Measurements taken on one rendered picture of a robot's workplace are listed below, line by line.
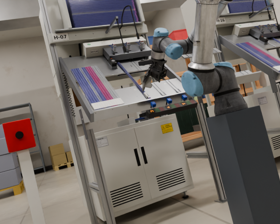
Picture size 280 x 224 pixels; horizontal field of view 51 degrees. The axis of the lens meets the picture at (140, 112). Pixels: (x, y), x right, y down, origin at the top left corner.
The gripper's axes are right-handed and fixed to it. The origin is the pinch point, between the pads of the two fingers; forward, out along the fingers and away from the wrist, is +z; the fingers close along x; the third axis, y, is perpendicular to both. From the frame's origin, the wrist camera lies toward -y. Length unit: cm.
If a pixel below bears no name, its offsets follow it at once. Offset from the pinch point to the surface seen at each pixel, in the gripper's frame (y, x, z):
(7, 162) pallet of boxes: -270, 5, 290
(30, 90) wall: -634, 251, 448
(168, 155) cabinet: 14, 15, 58
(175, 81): -2.8, 31.9, 10.6
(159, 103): 4.6, 5.3, 12.1
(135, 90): -13.3, 2.8, 10.6
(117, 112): -5.8, -20.5, 12.2
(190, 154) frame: 25, 25, 56
